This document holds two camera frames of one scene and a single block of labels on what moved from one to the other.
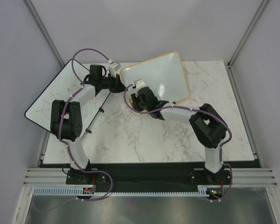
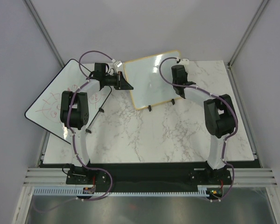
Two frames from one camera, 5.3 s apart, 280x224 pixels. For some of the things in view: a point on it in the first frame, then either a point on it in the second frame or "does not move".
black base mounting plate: [149, 175] does not move
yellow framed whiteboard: [164, 74] does not move
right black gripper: [136, 100] -> [185, 73]
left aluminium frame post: [44, 31] does not move
